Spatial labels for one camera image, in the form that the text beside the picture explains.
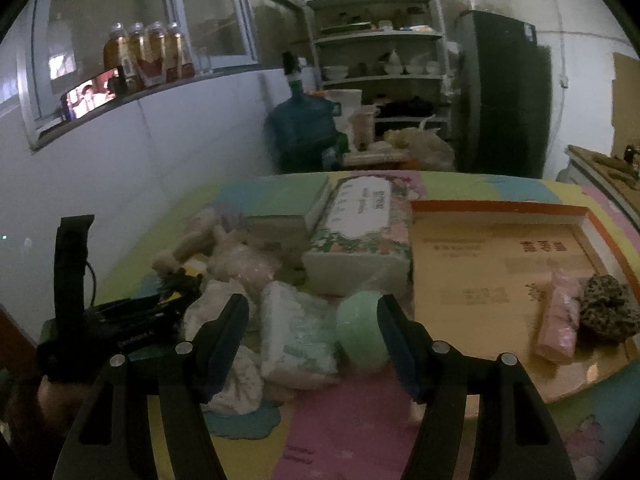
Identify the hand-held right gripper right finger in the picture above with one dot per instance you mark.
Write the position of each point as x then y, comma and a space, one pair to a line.
400, 355

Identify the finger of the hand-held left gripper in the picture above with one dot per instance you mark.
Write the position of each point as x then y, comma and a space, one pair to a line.
150, 312

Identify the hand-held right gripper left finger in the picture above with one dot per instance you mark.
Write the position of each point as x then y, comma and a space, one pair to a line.
227, 355

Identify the mint green soft ball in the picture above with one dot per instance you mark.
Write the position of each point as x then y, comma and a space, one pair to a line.
357, 332

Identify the white blue-print wipes pack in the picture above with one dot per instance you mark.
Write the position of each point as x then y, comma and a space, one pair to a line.
295, 335

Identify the cream plush toy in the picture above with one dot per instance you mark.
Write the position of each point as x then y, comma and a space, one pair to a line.
192, 245

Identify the orange-rimmed cardboard box tray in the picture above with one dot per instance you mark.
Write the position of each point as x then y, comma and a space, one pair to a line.
475, 270

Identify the green leaf-print tissue pack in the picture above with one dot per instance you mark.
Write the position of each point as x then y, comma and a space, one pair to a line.
275, 232

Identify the white fluffy cloth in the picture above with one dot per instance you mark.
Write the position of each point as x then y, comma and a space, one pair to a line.
240, 385

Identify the plastic-wrapped pale plush toy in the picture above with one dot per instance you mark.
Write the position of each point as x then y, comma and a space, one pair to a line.
242, 267

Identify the pink floral tissue pack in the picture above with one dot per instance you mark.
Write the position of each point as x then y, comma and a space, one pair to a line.
357, 230

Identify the pink wrapped towel pack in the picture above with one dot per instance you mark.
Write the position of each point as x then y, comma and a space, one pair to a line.
557, 320

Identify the yellowish filled plastic bag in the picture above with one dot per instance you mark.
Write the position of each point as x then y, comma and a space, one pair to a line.
420, 145

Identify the leopard print scrunchie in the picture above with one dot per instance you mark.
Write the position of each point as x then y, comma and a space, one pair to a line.
607, 310

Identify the smartphone with lit screen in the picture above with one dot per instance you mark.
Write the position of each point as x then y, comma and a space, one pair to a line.
87, 97

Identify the beige bag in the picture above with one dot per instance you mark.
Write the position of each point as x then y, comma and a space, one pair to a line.
362, 127

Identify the blue water jug with pump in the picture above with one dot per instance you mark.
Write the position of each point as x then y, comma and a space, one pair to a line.
300, 125

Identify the clear drinking glass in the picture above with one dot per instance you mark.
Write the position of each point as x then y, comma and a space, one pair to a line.
204, 60

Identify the white sack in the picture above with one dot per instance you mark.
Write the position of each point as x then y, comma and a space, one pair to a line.
345, 100

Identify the dark refrigerator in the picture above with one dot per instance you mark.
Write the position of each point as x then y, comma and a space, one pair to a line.
500, 110

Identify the white bowl stack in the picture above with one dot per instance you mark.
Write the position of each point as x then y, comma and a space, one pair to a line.
335, 72

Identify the white knotted bag in bowl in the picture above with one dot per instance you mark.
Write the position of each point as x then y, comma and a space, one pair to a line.
391, 64

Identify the aluminium sliding window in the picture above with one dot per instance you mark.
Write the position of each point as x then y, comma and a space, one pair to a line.
172, 10

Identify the white metal shelf rack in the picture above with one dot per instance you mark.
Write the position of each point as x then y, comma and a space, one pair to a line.
380, 35

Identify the green tray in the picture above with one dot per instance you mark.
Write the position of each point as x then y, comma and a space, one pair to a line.
345, 28

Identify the cardboard wall sheet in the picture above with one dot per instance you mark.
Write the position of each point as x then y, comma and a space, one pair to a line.
627, 100

